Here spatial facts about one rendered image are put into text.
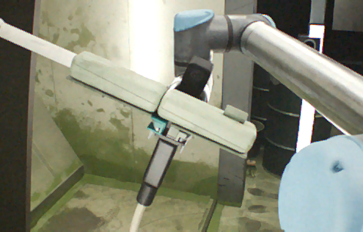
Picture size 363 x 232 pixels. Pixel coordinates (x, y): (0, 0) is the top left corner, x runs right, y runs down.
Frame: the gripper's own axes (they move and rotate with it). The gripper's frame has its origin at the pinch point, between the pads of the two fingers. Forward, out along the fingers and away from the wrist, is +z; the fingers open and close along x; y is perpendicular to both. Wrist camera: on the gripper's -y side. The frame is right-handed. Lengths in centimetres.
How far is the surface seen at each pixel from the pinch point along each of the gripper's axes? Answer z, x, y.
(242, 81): -178, -27, 31
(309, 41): -88, -32, -15
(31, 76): -24.0, 36.3, 14.6
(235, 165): -179, -49, 88
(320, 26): -90, -34, -22
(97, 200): -165, 30, 155
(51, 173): -161, 68, 148
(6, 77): -26, 44, 19
